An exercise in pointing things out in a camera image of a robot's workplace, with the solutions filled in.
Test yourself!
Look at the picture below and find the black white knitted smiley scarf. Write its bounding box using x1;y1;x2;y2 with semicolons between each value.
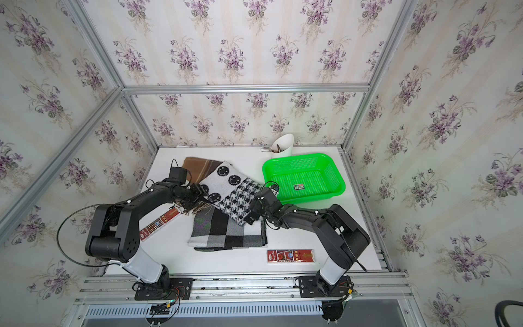
200;162;262;226

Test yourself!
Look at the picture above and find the grey black checkered scarf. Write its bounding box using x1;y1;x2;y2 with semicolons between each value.
187;207;268;252

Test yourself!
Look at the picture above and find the green plastic basket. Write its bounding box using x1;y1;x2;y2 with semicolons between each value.
262;153;346;204

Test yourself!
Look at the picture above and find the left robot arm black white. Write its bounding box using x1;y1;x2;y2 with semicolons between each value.
85;178;208;289

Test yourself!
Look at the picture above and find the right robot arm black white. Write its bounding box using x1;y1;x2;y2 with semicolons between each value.
249;187;370;292

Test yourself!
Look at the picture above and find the brown plaid fringed scarf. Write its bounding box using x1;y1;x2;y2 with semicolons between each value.
182;157;222;215

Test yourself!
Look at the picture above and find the red packet front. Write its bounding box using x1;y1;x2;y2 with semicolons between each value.
267;249;315;263

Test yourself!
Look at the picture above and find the red packet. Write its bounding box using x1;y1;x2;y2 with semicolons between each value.
267;249;315;263
140;207;181;242

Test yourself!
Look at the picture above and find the white cup holder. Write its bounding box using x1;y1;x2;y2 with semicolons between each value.
270;134;295;158

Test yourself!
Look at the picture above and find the red packet left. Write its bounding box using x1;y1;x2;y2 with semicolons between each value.
140;207;181;242

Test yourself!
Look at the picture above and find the black chair part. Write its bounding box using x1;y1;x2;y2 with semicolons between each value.
494;300;523;327

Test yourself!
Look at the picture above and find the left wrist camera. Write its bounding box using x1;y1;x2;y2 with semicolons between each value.
168;166;188;185

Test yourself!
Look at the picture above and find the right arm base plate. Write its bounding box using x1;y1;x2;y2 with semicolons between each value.
294;275;354;298

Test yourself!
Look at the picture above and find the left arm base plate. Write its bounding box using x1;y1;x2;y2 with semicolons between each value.
132;278;194;301

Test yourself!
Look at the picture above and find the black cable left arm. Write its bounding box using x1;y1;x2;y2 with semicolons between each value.
56;203;111;268

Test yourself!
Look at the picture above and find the aluminium rail frame front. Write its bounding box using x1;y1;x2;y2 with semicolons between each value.
63;271;426;326

